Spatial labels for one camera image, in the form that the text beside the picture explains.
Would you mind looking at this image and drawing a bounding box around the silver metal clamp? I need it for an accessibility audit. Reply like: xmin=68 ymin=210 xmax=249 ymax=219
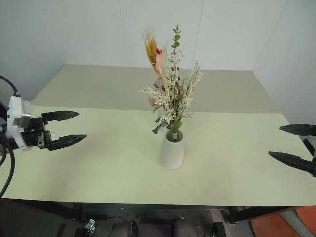
xmin=83 ymin=218 xmax=97 ymax=233

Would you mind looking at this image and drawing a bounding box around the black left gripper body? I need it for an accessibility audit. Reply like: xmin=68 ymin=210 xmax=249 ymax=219
xmin=21 ymin=116 xmax=53 ymax=150

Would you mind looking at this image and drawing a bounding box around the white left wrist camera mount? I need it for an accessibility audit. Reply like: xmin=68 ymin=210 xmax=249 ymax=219
xmin=6 ymin=96 xmax=32 ymax=151

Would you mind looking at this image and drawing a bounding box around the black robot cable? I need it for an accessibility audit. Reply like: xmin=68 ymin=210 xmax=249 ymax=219
xmin=0 ymin=74 xmax=20 ymax=98
xmin=0 ymin=134 xmax=16 ymax=198

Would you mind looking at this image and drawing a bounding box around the dried flower bouquet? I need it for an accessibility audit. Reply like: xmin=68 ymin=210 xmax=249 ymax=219
xmin=139 ymin=24 xmax=204 ymax=143

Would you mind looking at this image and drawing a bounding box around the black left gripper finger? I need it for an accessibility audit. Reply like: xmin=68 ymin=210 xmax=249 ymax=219
xmin=41 ymin=111 xmax=80 ymax=123
xmin=48 ymin=134 xmax=87 ymax=152

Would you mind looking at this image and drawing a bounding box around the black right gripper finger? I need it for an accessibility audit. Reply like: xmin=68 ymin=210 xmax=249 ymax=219
xmin=279 ymin=124 xmax=316 ymax=136
xmin=268 ymin=151 xmax=316 ymax=178

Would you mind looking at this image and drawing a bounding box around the orange floor mat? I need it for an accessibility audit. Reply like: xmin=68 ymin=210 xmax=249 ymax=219
xmin=249 ymin=204 xmax=316 ymax=237

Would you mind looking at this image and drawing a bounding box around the black table frame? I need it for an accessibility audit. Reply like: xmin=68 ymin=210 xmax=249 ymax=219
xmin=0 ymin=197 xmax=298 ymax=224

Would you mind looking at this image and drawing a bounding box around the white ceramic vase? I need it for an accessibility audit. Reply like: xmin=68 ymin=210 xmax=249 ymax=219
xmin=160 ymin=129 xmax=185 ymax=170

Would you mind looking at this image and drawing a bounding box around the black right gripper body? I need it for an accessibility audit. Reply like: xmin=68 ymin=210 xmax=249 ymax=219
xmin=303 ymin=135 xmax=316 ymax=162

